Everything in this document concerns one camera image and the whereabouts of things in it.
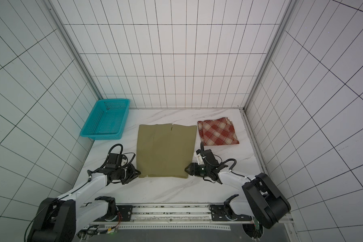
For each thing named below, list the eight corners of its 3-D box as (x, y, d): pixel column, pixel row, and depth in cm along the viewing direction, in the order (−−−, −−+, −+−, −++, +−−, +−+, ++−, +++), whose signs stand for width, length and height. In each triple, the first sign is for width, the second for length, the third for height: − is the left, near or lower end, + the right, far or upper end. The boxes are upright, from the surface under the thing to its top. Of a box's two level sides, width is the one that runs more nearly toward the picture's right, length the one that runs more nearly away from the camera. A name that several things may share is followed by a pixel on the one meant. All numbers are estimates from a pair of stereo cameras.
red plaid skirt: (199, 145, 100) (200, 141, 97) (197, 121, 114) (197, 117, 110) (236, 145, 101) (238, 141, 97) (230, 121, 114) (232, 117, 110)
